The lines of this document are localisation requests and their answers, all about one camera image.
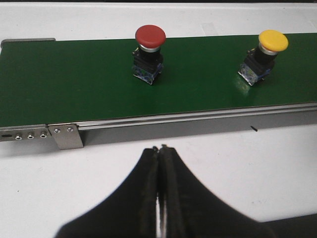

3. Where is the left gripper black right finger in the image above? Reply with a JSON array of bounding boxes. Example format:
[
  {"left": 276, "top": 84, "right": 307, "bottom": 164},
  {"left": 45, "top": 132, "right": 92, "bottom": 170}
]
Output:
[{"left": 158, "top": 145, "right": 275, "bottom": 238}]

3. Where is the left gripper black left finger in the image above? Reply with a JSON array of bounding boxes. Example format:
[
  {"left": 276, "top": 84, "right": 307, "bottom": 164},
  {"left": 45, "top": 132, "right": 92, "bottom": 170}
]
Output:
[{"left": 56, "top": 147, "right": 158, "bottom": 238}]

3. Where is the red mushroom push button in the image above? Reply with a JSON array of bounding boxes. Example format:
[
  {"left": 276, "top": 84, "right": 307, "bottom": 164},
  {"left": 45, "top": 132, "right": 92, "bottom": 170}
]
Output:
[{"left": 132, "top": 25, "right": 166, "bottom": 85}]

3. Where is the yellow mushroom push button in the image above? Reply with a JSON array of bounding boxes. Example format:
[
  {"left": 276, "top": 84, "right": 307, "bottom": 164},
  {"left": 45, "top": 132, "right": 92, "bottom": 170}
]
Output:
[{"left": 238, "top": 29, "right": 289, "bottom": 86}]

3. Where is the green conveyor belt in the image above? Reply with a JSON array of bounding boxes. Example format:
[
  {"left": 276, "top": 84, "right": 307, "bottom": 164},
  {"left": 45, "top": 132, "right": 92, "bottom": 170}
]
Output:
[{"left": 0, "top": 33, "right": 317, "bottom": 127}]

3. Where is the steel conveyor mounting bracket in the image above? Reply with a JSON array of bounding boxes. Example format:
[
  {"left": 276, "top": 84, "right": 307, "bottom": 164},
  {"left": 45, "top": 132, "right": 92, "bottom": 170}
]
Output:
[{"left": 48, "top": 124, "right": 84, "bottom": 150}]

